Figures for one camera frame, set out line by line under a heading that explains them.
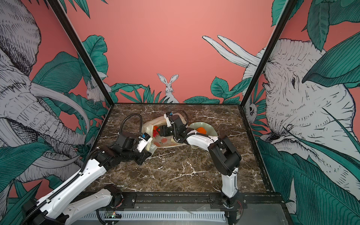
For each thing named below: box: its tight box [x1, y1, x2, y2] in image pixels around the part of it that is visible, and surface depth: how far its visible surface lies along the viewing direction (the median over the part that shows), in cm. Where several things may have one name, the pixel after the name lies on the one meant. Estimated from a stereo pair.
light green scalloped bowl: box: [188, 121, 218, 137], surface depth 103 cm
